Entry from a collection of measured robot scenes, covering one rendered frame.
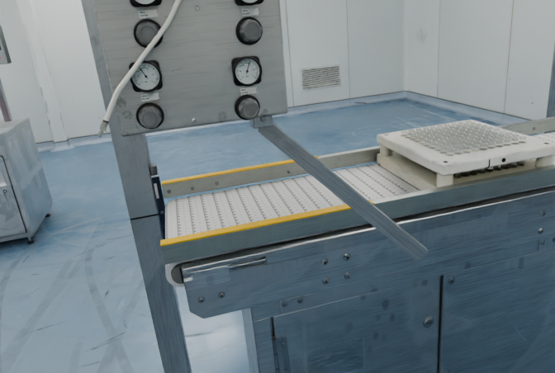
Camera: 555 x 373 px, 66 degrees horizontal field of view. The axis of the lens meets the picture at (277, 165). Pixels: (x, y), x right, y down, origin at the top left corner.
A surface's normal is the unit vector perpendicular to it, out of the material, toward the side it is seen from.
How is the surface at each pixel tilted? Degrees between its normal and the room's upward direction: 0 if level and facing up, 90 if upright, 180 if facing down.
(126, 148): 90
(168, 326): 90
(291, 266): 90
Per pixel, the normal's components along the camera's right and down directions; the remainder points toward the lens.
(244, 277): 0.25, 0.29
